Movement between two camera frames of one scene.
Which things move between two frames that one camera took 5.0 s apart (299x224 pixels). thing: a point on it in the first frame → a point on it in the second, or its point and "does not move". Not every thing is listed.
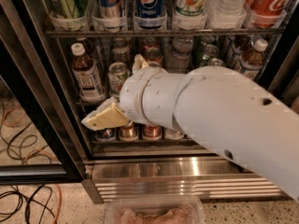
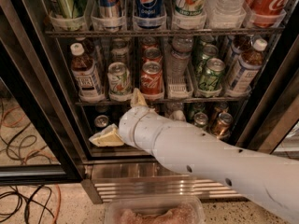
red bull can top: [109, 1] does not move
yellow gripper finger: [108, 114] → [108, 137]
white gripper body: [133, 94] → [131, 126]
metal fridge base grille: [208, 177] does not move
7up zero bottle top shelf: [191, 1] does not move
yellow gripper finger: [143, 62] → [137, 99]
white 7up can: [118, 75] does not move
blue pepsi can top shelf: [149, 7] does not move
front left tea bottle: [87, 74] does not move
